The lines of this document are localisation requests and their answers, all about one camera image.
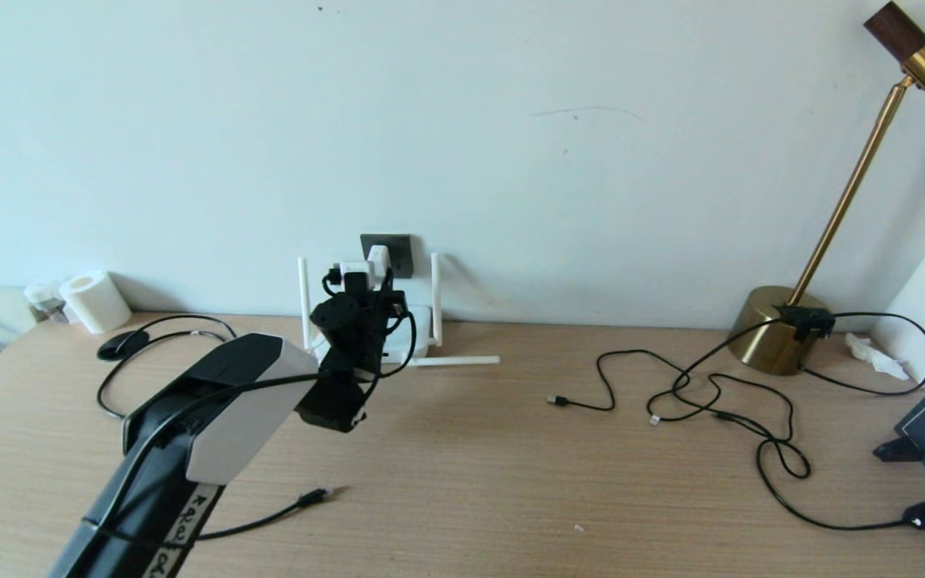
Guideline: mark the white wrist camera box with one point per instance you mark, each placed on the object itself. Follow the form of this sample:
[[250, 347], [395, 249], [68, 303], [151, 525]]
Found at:
[[354, 270]]

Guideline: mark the black round desk grommet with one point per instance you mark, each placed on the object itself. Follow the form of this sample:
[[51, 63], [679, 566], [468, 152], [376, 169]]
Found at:
[[120, 346]]

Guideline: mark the black plastic clip stand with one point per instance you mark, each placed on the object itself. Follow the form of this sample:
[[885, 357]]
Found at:
[[898, 449]]

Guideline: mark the crumpled white tissue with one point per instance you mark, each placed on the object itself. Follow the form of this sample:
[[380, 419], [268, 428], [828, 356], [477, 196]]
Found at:
[[874, 356]]

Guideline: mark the white toilet paper roll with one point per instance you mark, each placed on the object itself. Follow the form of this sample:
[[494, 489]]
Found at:
[[95, 303]]

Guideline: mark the grey wall power socket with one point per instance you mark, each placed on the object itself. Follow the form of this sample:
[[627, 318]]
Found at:
[[400, 250]]

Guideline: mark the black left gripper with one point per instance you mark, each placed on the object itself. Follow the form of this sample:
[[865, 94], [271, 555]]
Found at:
[[358, 329]]

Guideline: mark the white wifi router with antennas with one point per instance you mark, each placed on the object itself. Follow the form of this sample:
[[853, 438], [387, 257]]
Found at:
[[435, 305]]

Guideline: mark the white power adapter block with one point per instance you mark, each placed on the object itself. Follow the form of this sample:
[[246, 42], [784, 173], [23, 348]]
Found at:
[[379, 258]]

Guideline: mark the small clear plastic jar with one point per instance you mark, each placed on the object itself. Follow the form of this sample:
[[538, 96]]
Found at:
[[43, 299]]

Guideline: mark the brass desk lamp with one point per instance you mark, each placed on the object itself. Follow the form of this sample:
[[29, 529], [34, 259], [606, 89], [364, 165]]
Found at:
[[780, 335]]

